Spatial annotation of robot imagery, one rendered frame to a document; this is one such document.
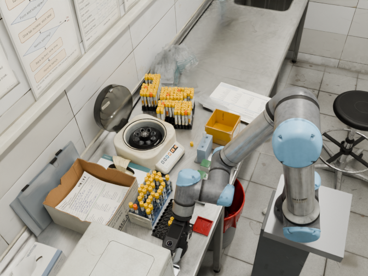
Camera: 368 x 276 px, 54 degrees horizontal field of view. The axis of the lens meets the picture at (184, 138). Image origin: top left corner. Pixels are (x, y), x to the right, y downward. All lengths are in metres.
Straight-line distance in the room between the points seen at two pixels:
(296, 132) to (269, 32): 1.70
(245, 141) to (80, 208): 0.74
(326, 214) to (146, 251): 0.75
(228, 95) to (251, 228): 0.95
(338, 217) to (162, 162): 0.75
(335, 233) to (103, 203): 0.90
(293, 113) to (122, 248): 0.62
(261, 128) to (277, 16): 1.71
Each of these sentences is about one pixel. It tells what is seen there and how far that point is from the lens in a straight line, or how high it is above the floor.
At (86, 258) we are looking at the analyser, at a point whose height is 1.17.
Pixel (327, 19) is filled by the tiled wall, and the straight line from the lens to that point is 3.63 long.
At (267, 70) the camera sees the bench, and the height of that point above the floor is 0.87.
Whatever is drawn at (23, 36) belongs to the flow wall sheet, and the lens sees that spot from 1.30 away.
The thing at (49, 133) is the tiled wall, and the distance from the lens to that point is 1.51.
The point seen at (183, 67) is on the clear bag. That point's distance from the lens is 2.15.
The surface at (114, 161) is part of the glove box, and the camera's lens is 1.61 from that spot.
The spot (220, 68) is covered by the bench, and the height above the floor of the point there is 0.87.
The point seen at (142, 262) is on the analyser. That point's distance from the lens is 1.11.
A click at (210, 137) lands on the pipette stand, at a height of 0.97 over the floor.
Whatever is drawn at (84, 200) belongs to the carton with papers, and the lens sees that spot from 1.56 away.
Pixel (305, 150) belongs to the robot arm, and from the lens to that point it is 0.93.
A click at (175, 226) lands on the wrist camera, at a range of 1.27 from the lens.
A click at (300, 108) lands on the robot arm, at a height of 1.55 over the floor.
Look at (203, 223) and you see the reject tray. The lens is 1.50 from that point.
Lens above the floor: 2.18
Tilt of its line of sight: 47 degrees down
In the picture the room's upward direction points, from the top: 4 degrees counter-clockwise
